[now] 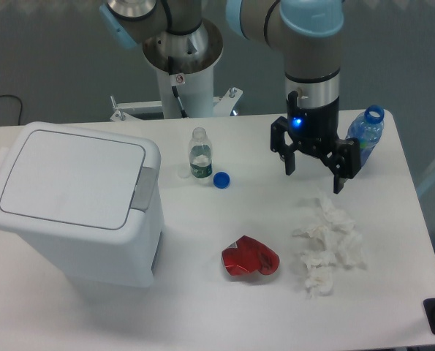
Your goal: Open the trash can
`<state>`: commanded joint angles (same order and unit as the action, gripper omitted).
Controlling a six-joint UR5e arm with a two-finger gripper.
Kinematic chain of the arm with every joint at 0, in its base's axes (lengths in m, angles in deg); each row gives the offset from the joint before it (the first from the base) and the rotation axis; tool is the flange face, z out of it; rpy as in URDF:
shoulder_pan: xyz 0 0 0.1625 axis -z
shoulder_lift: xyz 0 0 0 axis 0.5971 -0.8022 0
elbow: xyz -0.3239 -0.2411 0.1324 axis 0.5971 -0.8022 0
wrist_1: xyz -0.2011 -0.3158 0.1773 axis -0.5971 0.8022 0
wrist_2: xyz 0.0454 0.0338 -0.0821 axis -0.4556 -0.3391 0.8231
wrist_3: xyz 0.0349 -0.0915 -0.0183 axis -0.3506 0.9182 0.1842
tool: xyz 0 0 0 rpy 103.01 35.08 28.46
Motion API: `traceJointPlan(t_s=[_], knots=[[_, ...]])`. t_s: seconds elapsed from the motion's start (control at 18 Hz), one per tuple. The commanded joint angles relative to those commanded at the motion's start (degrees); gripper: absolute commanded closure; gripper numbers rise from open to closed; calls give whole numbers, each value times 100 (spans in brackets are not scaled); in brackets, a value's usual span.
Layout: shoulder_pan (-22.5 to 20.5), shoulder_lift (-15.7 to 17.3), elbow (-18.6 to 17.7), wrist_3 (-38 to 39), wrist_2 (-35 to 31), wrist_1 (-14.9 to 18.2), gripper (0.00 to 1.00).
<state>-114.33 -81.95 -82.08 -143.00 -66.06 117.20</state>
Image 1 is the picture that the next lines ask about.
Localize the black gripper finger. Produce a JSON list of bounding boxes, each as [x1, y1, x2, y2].
[[321, 137, 361, 194], [270, 116, 295, 176]]

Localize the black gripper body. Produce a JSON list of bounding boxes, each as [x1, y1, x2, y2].
[[287, 91, 339, 158]]

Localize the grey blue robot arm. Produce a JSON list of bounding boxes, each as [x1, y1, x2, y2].
[[99, 1, 361, 193]]

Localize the crushed red soda can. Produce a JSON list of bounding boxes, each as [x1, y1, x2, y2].
[[221, 235, 280, 282]]

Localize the white plastic trash can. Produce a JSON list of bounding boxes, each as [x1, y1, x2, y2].
[[0, 122, 164, 287]]

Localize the blue plastic water bottle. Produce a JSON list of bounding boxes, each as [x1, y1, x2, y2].
[[346, 105, 385, 167]]

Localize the blue bottle cap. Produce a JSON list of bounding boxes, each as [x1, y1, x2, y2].
[[213, 171, 230, 189]]

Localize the clear green-label water bottle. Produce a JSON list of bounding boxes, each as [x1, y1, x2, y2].
[[188, 127, 213, 183]]

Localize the crumpled white tissue paper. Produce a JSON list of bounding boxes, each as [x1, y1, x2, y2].
[[292, 190, 367, 298]]

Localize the white bottle cap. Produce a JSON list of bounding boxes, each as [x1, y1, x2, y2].
[[177, 169, 190, 178]]

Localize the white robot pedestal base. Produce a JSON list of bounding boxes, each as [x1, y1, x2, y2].
[[110, 19, 243, 121]]

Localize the black cable on floor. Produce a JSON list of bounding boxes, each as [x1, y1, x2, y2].
[[0, 94, 23, 127]]

